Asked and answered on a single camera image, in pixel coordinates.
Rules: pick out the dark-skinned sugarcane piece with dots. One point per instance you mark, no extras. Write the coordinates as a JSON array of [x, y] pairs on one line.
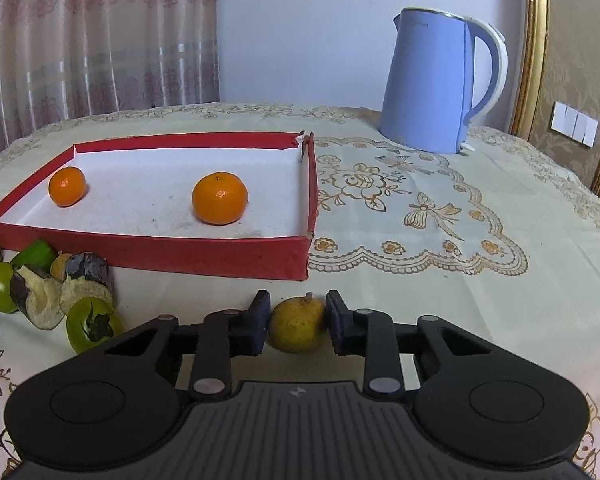
[[35, 302], [87, 280]]

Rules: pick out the scalloped embroidered table mat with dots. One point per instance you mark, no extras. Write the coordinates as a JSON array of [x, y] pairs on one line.
[[430, 240]]

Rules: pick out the yellow-brown round fruit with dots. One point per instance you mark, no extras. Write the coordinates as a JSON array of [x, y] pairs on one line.
[[297, 327]]

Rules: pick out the small orange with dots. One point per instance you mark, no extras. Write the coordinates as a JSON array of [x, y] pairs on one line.
[[67, 186]]

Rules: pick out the light blue electric kettle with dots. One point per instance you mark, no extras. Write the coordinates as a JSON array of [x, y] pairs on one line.
[[425, 85]]

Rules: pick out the green fruit with dark calyx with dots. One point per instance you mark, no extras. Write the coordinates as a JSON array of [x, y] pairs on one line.
[[92, 327]]

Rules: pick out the small brown fruit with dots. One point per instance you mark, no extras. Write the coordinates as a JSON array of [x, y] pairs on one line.
[[59, 266]]

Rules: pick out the pink patterned curtain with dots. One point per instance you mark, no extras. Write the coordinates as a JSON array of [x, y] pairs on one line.
[[80, 35]]

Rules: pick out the red shallow cardboard box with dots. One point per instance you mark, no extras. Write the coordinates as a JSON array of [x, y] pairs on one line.
[[180, 255]]

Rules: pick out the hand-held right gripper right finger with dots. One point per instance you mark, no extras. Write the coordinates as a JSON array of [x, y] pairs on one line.
[[336, 322]]

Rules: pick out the large orange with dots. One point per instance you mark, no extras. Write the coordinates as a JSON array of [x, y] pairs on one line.
[[219, 199]]

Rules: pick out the round green fruit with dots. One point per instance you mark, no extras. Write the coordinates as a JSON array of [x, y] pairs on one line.
[[0, 287]]

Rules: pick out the white wall switch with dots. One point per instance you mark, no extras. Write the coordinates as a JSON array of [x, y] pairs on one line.
[[575, 124]]

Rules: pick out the green cut fruit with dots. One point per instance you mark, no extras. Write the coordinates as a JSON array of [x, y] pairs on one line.
[[32, 255]]

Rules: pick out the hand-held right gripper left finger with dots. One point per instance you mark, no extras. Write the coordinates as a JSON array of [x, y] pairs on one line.
[[257, 325]]

